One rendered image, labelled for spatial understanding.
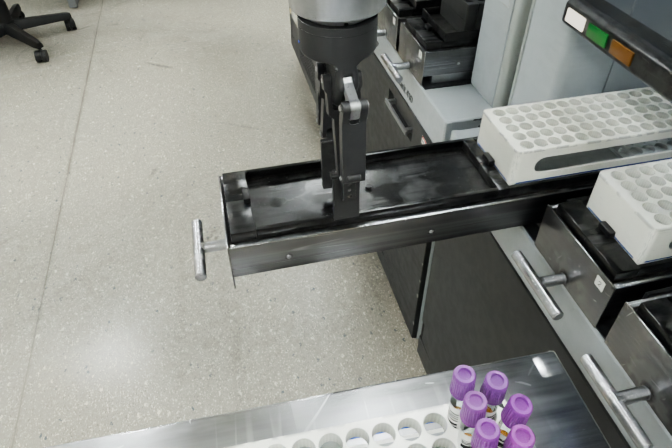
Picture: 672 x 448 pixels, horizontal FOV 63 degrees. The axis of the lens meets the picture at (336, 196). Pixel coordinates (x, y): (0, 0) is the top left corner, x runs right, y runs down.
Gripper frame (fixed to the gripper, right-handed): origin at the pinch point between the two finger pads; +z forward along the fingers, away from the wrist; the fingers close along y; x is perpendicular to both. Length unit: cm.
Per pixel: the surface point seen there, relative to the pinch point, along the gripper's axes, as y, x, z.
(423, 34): 41.2, -26.1, 3.4
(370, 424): -30.6, 5.4, -3.4
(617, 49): -1.1, -31.1, -12.8
